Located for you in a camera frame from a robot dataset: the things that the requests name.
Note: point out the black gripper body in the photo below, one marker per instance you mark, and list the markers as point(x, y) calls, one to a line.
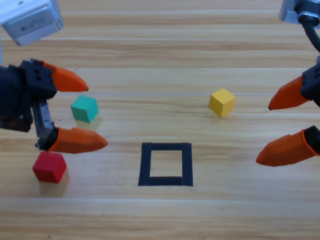
point(15, 100)
point(312, 85)

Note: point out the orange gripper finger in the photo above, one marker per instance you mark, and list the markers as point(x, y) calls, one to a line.
point(80, 141)
point(285, 151)
point(287, 98)
point(67, 80)

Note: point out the green wooden block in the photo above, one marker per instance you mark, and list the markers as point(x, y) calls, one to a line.
point(83, 108)

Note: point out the red wooden block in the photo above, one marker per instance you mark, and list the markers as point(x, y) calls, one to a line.
point(48, 167)

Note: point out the yellow wooden block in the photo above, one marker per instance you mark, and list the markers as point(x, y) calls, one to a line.
point(221, 102)

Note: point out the black tape square outline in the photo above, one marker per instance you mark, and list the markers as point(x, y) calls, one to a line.
point(146, 165)

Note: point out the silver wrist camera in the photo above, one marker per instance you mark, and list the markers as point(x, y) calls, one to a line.
point(32, 25)
point(287, 13)

